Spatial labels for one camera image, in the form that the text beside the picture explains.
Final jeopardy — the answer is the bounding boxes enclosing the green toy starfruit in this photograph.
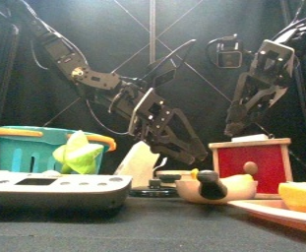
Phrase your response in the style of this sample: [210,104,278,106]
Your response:
[51,129,106,175]

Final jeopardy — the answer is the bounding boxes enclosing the white block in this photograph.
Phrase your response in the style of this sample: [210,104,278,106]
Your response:
[230,133,270,144]

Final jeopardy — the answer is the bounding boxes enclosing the light wooden bowl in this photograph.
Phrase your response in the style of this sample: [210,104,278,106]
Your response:
[175,177,261,206]

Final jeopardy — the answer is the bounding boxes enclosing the black round lid with knob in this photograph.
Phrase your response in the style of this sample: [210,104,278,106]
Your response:
[127,178,182,199]

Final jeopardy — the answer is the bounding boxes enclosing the black toy shaker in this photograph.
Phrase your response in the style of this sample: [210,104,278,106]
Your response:
[195,169,229,201]

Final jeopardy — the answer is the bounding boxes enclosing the red wooden box with knob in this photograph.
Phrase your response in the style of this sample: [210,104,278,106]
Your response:
[207,137,294,200]

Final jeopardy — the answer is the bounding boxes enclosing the pale yellow toy banana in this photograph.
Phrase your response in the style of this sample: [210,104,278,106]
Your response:
[219,172,256,189]

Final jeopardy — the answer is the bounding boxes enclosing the grey toy appliance with buttons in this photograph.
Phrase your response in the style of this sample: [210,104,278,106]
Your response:
[0,168,134,211]

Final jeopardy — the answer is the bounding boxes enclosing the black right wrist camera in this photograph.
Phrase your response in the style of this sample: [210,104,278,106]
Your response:
[214,33,245,71]

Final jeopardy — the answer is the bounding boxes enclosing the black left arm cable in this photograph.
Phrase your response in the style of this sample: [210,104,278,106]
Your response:
[84,96,131,137]

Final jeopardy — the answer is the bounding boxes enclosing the grey vertical frame pole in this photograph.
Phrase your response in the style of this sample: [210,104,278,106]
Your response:
[149,0,157,65]

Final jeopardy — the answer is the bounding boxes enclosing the teal basket with orange handles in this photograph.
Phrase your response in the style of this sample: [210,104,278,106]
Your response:
[0,125,118,175]

